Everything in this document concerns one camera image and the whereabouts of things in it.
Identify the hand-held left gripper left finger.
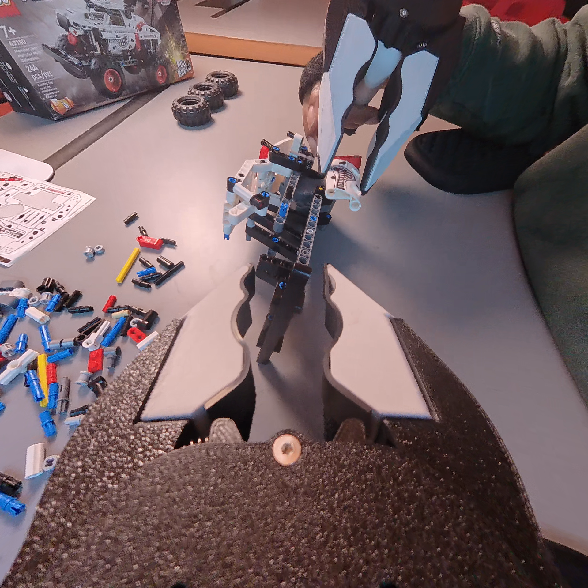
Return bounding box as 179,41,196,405
138,264,255,423

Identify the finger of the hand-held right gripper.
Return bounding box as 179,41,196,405
318,13,378,174
360,48,439,196

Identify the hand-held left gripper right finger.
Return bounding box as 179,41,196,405
323,264,432,421

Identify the white toothed toy panel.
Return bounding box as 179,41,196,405
325,155,364,212

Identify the toy truck chassis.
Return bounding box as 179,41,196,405
224,133,336,366

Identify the person's right forearm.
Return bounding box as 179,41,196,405
404,5,588,194

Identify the grey desk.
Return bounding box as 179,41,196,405
0,54,588,547

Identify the wooden board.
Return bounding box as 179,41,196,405
184,31,322,55

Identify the black toy tyre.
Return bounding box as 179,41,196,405
172,94,213,128
205,70,239,98
188,82,225,111

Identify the yellow toy axle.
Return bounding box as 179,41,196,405
116,248,141,284

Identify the pile of small toy pieces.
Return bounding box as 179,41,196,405
0,211,185,516

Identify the white sticker sheet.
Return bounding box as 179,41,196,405
0,172,97,268

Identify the toy truck box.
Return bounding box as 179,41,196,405
0,0,194,121

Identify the white book stand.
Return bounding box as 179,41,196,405
0,148,55,183

